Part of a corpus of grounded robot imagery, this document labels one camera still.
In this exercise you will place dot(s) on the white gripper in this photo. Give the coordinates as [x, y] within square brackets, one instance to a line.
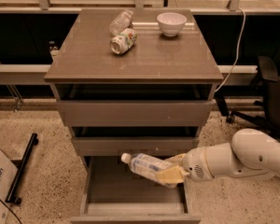
[193, 164]

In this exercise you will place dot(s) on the blue plastic bottle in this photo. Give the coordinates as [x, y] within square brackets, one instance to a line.
[146, 166]

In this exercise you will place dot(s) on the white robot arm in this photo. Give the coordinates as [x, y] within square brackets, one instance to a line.
[250, 154]

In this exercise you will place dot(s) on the grey top drawer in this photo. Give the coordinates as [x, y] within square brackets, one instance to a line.
[139, 113]

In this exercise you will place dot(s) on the grey drawer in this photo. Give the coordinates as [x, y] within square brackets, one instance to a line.
[139, 113]
[113, 141]
[114, 195]

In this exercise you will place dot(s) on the grey bottom drawer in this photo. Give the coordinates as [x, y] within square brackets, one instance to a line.
[114, 195]

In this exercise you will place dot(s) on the grey middle drawer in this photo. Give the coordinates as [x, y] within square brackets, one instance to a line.
[113, 141]

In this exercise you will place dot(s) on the grey drawer cabinet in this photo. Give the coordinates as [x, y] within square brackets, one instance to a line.
[155, 68]

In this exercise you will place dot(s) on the clear plastic bottle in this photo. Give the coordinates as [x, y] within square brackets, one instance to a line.
[121, 22]

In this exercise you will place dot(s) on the black office chair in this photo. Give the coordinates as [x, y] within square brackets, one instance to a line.
[269, 76]

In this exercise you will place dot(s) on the green labelled can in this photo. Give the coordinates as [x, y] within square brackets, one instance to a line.
[123, 41]

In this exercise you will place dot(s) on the white bowl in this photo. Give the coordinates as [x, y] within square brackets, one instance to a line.
[171, 23]

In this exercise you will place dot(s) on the black metal stand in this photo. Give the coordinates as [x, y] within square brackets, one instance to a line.
[12, 196]

